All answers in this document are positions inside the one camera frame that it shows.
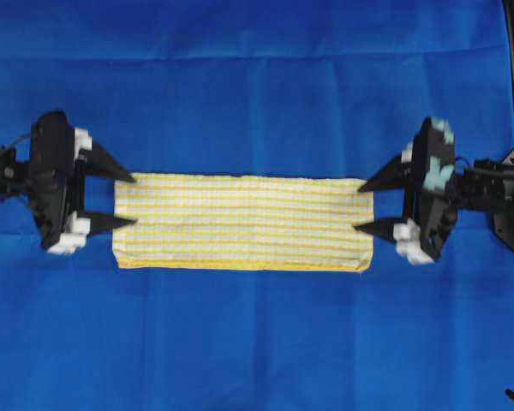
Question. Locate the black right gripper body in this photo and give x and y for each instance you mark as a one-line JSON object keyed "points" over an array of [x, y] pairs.
{"points": [[430, 163]]}

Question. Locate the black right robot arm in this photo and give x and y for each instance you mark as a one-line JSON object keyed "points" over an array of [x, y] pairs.
{"points": [[480, 187]]}

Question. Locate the yellow checked towel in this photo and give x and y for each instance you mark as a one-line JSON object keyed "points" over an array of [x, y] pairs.
{"points": [[243, 223]]}

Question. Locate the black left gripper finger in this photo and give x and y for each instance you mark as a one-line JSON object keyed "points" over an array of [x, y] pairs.
{"points": [[101, 163], [101, 222]]}

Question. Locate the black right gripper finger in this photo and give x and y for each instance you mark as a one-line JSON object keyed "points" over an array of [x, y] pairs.
{"points": [[382, 228], [393, 175]]}

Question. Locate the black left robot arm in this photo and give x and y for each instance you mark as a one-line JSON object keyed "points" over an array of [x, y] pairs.
{"points": [[14, 178]]}

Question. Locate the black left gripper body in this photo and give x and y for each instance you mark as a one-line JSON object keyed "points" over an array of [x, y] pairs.
{"points": [[56, 148]]}

